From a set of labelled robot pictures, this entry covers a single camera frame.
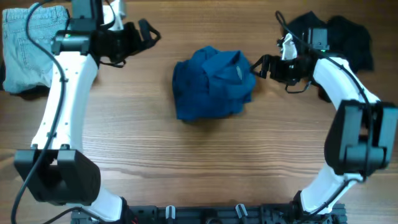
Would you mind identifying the blue polo shirt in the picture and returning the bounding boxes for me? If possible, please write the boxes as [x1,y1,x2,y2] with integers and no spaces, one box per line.
[172,46,256,121]

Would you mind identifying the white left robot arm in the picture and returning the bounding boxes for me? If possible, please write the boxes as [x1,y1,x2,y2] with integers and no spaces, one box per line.
[14,1,161,223]

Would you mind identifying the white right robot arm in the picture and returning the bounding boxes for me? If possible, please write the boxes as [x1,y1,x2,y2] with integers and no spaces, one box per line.
[251,28,397,217]

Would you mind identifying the crumpled black shirt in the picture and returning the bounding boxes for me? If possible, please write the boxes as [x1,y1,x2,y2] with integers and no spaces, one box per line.
[275,11,378,107]

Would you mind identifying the folded light blue jeans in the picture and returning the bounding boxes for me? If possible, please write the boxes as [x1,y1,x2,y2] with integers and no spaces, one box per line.
[2,6,69,94]

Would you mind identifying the folded black garment under jeans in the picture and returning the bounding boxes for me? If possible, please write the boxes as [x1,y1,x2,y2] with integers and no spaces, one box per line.
[0,58,52,99]

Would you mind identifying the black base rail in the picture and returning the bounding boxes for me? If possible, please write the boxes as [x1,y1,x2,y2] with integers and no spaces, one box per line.
[70,204,348,224]

